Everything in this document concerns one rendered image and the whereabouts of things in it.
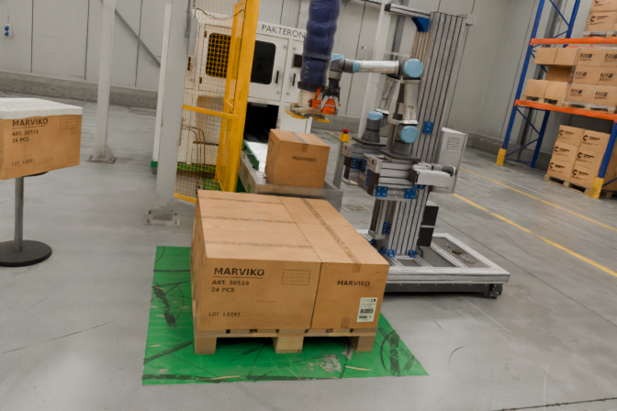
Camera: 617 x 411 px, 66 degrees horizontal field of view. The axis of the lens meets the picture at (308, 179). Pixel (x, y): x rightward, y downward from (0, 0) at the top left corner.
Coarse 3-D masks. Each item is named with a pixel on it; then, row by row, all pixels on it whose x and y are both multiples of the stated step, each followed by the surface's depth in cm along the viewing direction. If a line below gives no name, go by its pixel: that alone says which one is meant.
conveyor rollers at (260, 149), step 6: (252, 144) 565; (258, 144) 568; (264, 144) 578; (252, 150) 522; (258, 150) 532; (264, 150) 534; (246, 156) 485; (258, 156) 497; (264, 156) 500; (264, 162) 472; (252, 168) 442; (258, 174) 418; (264, 174) 420; (264, 180) 402
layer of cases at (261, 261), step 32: (224, 192) 347; (224, 224) 281; (256, 224) 290; (288, 224) 299; (320, 224) 310; (224, 256) 236; (256, 256) 242; (288, 256) 249; (320, 256) 256; (352, 256) 263; (224, 288) 238; (256, 288) 243; (288, 288) 248; (320, 288) 253; (352, 288) 258; (384, 288) 263; (224, 320) 243; (256, 320) 248; (288, 320) 253; (320, 320) 258; (352, 320) 263
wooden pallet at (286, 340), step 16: (192, 256) 328; (192, 272) 328; (192, 288) 301; (192, 304) 290; (208, 336) 243; (224, 336) 245; (240, 336) 247; (256, 336) 250; (272, 336) 252; (288, 336) 255; (304, 336) 258; (320, 336) 260; (336, 336) 263; (352, 336) 277; (368, 336) 269; (208, 352) 245; (288, 352) 258
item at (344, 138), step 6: (342, 138) 427; (348, 138) 428; (342, 144) 429; (342, 156) 432; (336, 162) 437; (342, 162) 433; (336, 168) 435; (342, 168) 435; (336, 174) 435; (336, 180) 436; (336, 186) 438
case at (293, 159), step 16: (272, 144) 401; (288, 144) 365; (304, 144) 368; (320, 144) 376; (272, 160) 393; (288, 160) 368; (304, 160) 371; (320, 160) 374; (272, 176) 385; (288, 176) 372; (304, 176) 375; (320, 176) 378
